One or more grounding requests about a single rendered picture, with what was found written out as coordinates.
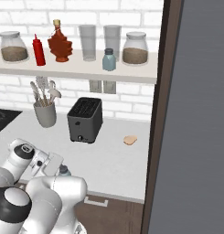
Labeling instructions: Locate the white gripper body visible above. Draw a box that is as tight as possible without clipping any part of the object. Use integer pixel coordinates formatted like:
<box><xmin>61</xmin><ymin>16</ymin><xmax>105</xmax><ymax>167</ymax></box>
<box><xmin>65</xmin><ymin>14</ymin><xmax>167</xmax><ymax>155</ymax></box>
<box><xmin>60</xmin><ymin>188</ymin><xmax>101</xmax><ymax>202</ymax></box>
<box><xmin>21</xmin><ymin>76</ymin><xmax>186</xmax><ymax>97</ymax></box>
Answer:
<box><xmin>42</xmin><ymin>152</ymin><xmax>65</xmax><ymax>177</ymax></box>

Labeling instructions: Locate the blue-grey shaker with dark lid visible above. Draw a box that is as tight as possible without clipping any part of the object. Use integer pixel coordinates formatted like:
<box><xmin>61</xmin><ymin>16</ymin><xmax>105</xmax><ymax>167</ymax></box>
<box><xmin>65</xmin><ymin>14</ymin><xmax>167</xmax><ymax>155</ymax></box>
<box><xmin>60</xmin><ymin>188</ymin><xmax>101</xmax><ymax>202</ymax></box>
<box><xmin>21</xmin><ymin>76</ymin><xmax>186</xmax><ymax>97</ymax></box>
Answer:
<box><xmin>58</xmin><ymin>165</ymin><xmax>72</xmax><ymax>178</ymax></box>
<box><xmin>101</xmin><ymin>48</ymin><xmax>117</xmax><ymax>72</ymax></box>

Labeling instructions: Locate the red condiment bottle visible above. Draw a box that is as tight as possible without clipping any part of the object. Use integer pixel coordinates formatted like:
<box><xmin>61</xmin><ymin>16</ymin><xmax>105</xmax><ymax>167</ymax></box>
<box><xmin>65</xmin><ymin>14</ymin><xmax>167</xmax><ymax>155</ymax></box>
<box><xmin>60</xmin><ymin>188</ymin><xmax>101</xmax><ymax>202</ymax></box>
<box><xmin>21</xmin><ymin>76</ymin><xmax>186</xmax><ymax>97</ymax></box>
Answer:
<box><xmin>32</xmin><ymin>33</ymin><xmax>47</xmax><ymax>67</ymax></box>

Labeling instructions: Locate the leaf-shaped brown syrup bottle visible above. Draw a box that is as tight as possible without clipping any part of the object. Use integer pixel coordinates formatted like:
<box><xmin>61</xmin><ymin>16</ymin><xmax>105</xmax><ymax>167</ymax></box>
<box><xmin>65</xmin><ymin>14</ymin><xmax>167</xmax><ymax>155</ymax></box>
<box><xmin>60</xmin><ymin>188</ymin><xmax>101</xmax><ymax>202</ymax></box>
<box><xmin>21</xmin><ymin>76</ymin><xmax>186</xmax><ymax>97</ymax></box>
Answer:
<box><xmin>47</xmin><ymin>19</ymin><xmax>74</xmax><ymax>63</ymax></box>

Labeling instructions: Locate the grey cabinet door brown edge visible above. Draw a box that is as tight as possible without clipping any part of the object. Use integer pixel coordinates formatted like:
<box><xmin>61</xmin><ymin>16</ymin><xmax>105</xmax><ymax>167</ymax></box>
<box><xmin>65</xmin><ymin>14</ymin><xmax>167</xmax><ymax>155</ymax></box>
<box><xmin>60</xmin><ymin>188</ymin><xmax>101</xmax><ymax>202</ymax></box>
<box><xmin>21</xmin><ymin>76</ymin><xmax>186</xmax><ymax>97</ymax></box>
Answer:
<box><xmin>140</xmin><ymin>0</ymin><xmax>224</xmax><ymax>234</ymax></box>

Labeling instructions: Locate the grey utensil pot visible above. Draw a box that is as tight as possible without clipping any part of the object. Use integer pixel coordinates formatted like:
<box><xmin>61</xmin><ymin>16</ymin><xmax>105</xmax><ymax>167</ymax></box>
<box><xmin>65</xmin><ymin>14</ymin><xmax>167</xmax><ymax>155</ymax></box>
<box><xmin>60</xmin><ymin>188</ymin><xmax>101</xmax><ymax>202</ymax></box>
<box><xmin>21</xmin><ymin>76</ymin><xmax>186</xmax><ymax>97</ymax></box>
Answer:
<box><xmin>32</xmin><ymin>100</ymin><xmax>58</xmax><ymax>129</ymax></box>

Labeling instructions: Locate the black toaster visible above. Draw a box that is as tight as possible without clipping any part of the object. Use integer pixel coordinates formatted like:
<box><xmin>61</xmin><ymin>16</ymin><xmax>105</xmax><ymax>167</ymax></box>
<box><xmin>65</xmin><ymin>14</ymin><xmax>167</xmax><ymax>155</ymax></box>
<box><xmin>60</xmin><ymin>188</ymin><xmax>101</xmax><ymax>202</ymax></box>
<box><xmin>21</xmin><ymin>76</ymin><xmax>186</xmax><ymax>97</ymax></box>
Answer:
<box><xmin>66</xmin><ymin>96</ymin><xmax>104</xmax><ymax>144</ymax></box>

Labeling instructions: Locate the black hob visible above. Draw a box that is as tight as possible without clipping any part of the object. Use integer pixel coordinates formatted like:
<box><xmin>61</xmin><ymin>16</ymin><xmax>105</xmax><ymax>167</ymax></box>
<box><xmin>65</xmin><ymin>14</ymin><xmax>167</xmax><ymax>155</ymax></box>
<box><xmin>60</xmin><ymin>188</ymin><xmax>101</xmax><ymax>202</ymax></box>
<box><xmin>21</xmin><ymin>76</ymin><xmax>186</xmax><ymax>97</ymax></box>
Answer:
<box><xmin>0</xmin><ymin>108</ymin><xmax>23</xmax><ymax>137</ymax></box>

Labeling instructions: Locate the pale ladle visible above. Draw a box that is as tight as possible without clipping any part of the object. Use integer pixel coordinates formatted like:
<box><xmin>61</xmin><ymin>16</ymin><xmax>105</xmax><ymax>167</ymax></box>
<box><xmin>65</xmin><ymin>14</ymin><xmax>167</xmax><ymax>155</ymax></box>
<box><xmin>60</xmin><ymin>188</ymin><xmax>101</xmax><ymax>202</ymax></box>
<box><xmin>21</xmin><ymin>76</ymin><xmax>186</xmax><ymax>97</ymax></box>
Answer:
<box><xmin>47</xmin><ymin>80</ymin><xmax>63</xmax><ymax>106</ymax></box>

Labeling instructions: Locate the pale wooden spoon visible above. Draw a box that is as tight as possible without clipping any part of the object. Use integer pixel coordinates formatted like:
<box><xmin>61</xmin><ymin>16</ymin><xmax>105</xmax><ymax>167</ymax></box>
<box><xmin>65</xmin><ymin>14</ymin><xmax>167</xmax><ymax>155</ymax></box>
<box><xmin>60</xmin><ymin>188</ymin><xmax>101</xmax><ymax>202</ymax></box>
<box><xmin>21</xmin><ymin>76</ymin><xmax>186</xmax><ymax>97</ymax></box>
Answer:
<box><xmin>29</xmin><ymin>80</ymin><xmax>42</xmax><ymax>107</ymax></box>

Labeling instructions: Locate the slice of bread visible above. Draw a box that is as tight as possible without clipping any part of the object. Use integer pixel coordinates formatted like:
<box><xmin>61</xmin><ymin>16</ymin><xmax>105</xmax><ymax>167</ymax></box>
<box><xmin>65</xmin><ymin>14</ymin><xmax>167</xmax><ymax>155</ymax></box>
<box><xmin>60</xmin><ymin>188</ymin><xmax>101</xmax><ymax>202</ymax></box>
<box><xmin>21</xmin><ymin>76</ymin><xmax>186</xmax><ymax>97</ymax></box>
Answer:
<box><xmin>123</xmin><ymin>134</ymin><xmax>139</xmax><ymax>146</ymax></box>

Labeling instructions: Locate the pale slotted spatula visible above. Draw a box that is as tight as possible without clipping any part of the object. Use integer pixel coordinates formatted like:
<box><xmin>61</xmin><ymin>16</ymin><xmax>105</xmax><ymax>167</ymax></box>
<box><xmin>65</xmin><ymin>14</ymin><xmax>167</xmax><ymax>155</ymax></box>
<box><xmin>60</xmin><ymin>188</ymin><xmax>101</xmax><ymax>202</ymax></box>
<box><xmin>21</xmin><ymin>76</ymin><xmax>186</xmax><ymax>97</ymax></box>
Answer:
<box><xmin>35</xmin><ymin>75</ymin><xmax>50</xmax><ymax>105</ymax></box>

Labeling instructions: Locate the brown drawer front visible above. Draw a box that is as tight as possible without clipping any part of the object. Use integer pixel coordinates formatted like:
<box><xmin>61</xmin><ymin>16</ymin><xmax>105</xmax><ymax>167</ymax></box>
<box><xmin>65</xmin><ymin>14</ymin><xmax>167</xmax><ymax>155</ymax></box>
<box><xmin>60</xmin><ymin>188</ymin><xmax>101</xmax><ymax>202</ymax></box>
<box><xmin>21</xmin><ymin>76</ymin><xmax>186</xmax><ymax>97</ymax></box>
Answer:
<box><xmin>72</xmin><ymin>191</ymin><xmax>145</xmax><ymax>234</ymax></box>

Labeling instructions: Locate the glass jar with brown contents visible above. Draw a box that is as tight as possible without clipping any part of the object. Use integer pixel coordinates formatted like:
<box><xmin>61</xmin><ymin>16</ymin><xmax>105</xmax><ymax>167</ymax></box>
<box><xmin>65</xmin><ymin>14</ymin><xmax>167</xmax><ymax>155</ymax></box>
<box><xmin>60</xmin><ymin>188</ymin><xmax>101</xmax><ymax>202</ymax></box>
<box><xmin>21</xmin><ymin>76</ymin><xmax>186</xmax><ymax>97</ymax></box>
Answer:
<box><xmin>0</xmin><ymin>30</ymin><xmax>30</xmax><ymax>64</ymax></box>
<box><xmin>122</xmin><ymin>31</ymin><xmax>149</xmax><ymax>67</ymax></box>

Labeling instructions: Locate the clear drinking glass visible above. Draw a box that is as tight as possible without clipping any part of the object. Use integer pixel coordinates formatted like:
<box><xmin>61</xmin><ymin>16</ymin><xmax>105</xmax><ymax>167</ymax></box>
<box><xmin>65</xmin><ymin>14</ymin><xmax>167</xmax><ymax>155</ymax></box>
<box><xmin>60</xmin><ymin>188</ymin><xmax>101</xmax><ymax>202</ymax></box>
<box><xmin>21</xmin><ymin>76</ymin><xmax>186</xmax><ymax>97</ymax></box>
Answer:
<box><xmin>78</xmin><ymin>24</ymin><xmax>98</xmax><ymax>62</ymax></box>
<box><xmin>102</xmin><ymin>24</ymin><xmax>123</xmax><ymax>62</ymax></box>

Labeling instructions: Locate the white drawer handle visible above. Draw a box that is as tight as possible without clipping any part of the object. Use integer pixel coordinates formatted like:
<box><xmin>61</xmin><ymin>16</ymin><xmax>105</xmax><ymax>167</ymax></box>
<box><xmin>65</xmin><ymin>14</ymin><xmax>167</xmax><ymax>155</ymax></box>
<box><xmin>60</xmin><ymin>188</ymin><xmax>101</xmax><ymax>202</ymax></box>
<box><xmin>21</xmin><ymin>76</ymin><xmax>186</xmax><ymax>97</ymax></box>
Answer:
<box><xmin>83</xmin><ymin>196</ymin><xmax>110</xmax><ymax>207</ymax></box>

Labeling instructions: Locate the grey wall outlet plate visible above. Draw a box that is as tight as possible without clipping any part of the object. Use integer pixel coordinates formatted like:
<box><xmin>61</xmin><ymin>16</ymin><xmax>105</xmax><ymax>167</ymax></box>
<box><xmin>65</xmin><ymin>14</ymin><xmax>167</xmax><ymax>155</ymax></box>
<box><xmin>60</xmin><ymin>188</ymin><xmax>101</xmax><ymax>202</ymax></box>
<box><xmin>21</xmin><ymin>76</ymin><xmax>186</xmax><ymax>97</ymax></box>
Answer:
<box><xmin>102</xmin><ymin>80</ymin><xmax>118</xmax><ymax>95</ymax></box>
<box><xmin>89</xmin><ymin>80</ymin><xmax>103</xmax><ymax>94</ymax></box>

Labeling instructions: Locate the white wall shelf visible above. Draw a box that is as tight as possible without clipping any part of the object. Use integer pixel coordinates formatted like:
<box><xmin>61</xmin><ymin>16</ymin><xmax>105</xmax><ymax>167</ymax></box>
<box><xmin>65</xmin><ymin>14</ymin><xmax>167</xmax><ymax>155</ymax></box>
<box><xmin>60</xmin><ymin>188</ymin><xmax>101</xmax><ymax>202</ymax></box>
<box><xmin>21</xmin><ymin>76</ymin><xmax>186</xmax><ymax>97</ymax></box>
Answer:
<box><xmin>0</xmin><ymin>48</ymin><xmax>159</xmax><ymax>85</ymax></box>

